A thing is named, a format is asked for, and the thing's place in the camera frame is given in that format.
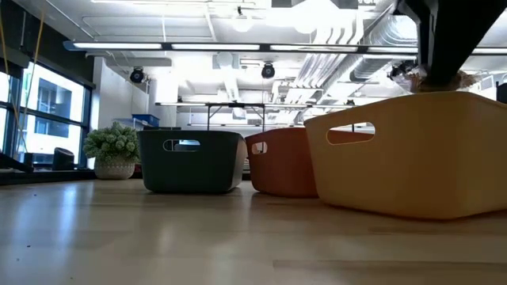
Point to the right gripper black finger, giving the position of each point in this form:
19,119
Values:
455,35

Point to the yellow plastic bin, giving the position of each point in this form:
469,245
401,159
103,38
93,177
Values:
416,166

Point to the orange plastic bin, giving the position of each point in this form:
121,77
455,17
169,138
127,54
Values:
285,170

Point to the teal plastic bin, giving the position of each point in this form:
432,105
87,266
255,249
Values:
194,170

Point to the black ceiling spotlight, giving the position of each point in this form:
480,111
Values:
268,71
136,75
400,71

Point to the round white ceiling lamp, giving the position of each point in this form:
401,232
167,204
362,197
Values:
241,21

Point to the long ceiling light strip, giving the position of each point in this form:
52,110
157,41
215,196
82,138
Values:
214,46

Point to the blue storage bin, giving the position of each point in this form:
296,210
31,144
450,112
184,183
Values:
145,118

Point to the small green potted plant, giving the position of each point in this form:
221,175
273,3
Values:
113,146

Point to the black framed window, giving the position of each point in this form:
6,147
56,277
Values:
88,118

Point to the black cylindrical speaker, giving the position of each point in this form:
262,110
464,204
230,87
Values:
63,158

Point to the silver ventilation duct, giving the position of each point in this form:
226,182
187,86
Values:
368,67

